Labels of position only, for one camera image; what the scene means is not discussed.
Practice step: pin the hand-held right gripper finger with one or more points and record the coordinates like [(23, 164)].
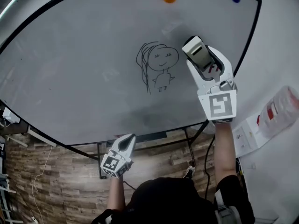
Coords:
[(195, 74), (226, 63)]

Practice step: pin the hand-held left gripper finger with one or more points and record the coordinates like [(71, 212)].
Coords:
[(132, 148), (116, 143)]

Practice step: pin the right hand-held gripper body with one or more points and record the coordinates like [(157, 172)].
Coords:
[(220, 105)]

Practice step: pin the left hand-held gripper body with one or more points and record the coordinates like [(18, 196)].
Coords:
[(114, 163)]

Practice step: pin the beige whiteboard eraser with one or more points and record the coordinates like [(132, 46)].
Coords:
[(198, 51)]

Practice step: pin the black marker drawing marks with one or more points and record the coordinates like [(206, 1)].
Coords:
[(161, 59)]

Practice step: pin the large grey whiteboard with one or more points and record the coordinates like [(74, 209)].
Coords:
[(77, 62)]

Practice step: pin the person's right forearm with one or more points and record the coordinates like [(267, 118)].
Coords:
[(224, 153)]

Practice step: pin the person's left forearm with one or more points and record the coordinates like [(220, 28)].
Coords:
[(115, 195)]

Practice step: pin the black metal whiteboard stand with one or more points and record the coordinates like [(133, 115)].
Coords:
[(189, 143)]

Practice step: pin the white whiteboard tray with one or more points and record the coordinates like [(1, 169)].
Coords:
[(42, 136)]

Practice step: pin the white paper sheet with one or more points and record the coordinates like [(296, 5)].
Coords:
[(245, 136)]

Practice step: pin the clear plastic bag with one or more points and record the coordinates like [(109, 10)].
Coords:
[(280, 111)]

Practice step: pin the person's shoe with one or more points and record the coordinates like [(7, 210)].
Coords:
[(189, 171)]

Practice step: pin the person's black shirt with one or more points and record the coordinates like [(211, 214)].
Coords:
[(168, 202)]

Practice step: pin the white power adapter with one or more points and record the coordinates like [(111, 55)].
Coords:
[(10, 115)]

